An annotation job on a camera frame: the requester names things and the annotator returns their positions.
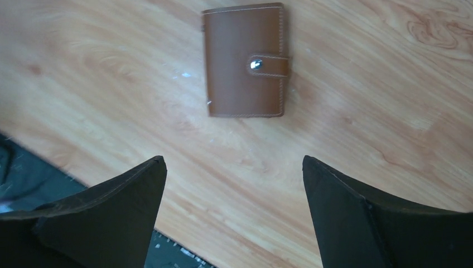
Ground brown leather card holder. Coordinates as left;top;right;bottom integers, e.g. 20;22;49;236
202;2;290;117

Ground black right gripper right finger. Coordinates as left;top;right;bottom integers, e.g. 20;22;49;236
302;156;472;267

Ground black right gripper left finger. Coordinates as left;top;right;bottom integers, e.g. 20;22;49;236
1;156;167;267

